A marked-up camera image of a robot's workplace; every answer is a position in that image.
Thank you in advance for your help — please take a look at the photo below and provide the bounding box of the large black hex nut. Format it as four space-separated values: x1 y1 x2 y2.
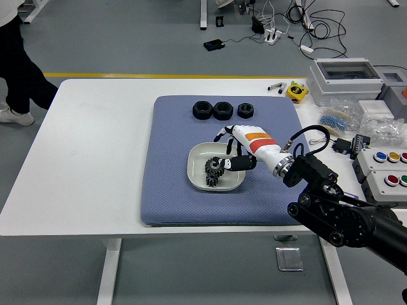
212 101 234 121
192 100 213 121

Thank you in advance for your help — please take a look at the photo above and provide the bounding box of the grey box with orange button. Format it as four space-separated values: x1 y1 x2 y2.
380 71 407 120

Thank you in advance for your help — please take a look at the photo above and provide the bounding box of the large black steel gear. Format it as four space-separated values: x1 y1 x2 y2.
204 158 226 177

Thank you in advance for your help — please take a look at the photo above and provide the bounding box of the grey enclosure with clear lid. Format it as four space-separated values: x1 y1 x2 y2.
305 57 387 107

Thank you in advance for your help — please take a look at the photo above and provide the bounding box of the white table leg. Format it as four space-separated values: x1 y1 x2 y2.
97 238 123 305
319 236 354 305

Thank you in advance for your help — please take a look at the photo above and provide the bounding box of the blue-grey quilted cushion mat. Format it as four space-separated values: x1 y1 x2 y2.
139 94 328 228

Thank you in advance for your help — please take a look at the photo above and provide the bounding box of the small white box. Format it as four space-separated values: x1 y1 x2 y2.
357 99 394 120

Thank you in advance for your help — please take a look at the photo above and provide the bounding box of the clear plastic bag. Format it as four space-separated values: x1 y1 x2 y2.
327 96 360 116

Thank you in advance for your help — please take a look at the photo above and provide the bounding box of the bubble wrap bag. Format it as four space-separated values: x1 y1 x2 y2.
359 112 407 147

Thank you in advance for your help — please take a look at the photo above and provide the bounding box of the grey two-button control box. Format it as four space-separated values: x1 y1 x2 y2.
362 170 407 204

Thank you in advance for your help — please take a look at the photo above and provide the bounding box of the small black hex nut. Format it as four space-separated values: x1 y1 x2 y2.
237 103 255 119

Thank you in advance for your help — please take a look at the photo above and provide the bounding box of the white power strip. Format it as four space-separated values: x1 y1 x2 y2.
264 27 283 45

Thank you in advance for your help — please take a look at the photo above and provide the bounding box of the thin white wire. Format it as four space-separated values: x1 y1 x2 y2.
307 128 332 146

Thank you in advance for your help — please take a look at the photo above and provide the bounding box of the yellow tape measure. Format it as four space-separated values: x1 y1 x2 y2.
285 81 310 104

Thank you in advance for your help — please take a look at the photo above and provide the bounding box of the black charger block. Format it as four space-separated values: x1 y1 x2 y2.
251 15 265 34

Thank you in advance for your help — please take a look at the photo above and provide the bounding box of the white desk leg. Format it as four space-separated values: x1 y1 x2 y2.
199 0 209 31
24 0 50 25
295 0 315 31

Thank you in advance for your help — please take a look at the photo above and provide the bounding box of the grey three-button control box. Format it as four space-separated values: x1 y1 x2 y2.
352 147 407 185

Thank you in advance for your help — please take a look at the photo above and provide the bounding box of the white square shallow dish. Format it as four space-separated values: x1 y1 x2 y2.
186 141 246 192

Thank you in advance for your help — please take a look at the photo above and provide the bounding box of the blue resistor tape strip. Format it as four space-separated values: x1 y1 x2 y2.
319 109 350 134

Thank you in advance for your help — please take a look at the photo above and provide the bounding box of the small black servo block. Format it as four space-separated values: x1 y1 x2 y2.
332 137 351 156

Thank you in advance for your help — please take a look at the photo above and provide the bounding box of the black electronic module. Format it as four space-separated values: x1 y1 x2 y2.
349 135 371 159

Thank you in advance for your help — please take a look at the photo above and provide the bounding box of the grey metal floor plate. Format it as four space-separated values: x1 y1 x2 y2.
275 247 304 272

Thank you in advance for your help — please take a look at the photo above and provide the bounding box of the black flat floor box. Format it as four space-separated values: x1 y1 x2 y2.
203 39 226 51

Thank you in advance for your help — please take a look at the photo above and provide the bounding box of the black floor cable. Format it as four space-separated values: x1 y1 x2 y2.
287 0 349 58

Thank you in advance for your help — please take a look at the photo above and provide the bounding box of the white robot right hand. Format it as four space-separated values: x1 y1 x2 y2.
210 124 289 174

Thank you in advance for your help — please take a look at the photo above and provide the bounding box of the person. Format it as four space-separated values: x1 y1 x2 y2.
0 0 60 127

